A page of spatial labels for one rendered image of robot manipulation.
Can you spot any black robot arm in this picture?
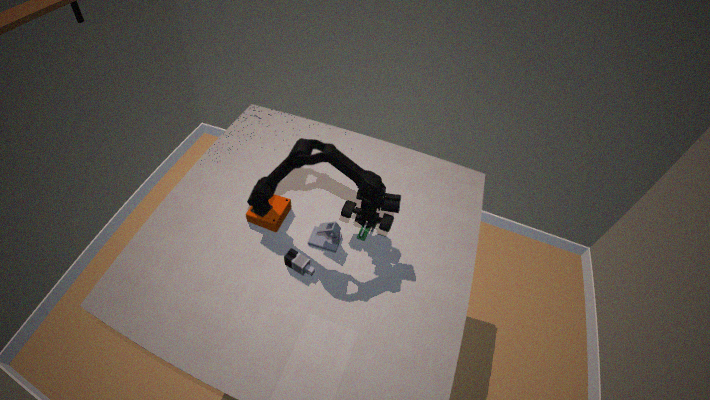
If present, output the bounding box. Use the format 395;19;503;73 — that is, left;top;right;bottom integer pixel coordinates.
247;138;401;218

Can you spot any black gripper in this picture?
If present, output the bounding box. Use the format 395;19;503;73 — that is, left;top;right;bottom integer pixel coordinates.
341;200;394;232

